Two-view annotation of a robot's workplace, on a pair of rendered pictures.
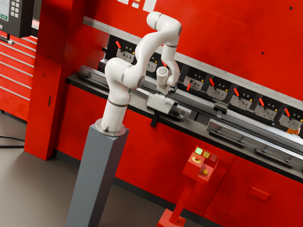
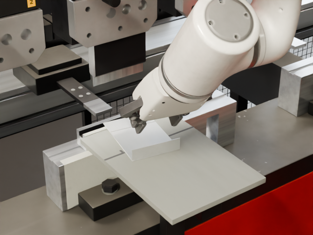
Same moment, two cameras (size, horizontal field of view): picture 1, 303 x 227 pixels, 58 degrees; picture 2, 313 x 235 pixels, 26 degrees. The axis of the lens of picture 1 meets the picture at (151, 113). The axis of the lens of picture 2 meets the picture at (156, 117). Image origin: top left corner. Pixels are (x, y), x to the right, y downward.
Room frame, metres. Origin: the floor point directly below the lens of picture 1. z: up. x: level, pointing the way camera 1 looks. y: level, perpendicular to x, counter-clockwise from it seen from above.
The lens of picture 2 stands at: (1.38, 0.59, 1.61)
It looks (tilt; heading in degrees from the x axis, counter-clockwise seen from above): 30 degrees down; 318
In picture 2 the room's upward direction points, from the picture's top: straight up
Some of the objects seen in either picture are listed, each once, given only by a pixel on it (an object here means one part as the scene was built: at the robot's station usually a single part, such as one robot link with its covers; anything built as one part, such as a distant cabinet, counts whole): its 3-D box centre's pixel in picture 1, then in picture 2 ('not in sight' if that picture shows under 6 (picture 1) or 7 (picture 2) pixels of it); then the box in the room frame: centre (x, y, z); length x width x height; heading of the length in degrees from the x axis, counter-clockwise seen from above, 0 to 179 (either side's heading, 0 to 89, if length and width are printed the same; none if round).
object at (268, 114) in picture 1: (267, 106); not in sight; (2.08, -0.83, 1.26); 0.15 x 0.09 x 0.17; 83
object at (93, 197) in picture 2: (163, 112); (157, 177); (2.12, -0.10, 0.89); 0.30 x 0.05 x 0.03; 83
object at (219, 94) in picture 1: (218, 87); not in sight; (2.13, -0.44, 1.26); 0.15 x 0.09 x 0.17; 83
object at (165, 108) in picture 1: (161, 103); (168, 159); (2.04, -0.04, 1.00); 0.26 x 0.18 x 0.01; 173
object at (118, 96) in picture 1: (118, 80); not in sight; (1.44, 0.24, 1.30); 0.19 x 0.12 x 0.24; 68
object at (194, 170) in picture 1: (200, 165); not in sight; (1.75, -0.48, 0.75); 0.20 x 0.16 x 0.18; 75
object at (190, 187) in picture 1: (184, 198); not in sight; (1.75, -0.48, 0.39); 0.06 x 0.06 x 0.54; 75
